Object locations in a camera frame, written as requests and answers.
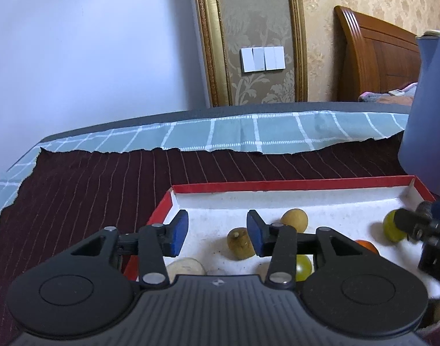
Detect tan round pear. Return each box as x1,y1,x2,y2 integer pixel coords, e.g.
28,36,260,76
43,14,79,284
280,208,309,233

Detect white tray with red rim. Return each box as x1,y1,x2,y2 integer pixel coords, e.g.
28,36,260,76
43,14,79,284
120,175,440,333

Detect blue electric kettle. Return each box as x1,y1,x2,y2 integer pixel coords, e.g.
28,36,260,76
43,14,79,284
398,30,440,198

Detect teal checked cloth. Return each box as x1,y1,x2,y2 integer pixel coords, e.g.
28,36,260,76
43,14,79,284
0,110,410,240

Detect green plum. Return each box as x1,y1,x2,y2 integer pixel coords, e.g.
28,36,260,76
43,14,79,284
382,209,408,244
295,254,313,283

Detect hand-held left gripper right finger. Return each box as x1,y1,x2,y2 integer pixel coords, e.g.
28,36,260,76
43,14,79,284
246,209,377,290

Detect pink cloth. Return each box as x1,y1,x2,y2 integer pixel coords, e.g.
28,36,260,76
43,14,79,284
358,91,390,102

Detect wooden headboard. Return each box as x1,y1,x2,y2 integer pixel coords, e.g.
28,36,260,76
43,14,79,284
334,5,421,102

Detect orange tangerine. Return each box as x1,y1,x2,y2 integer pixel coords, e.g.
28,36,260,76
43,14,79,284
354,239,380,257

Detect white wall switch panel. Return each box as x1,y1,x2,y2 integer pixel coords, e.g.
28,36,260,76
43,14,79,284
240,46,286,73

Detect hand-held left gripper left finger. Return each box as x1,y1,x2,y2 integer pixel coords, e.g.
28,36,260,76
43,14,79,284
70,209,189,290

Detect brown round pear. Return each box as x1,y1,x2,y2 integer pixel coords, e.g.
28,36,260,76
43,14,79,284
226,227,257,260

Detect gold framed wall panel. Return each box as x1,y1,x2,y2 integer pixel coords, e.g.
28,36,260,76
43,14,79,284
190,0,309,108

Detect pale potato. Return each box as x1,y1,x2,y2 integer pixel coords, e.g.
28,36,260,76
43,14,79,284
165,257,207,282

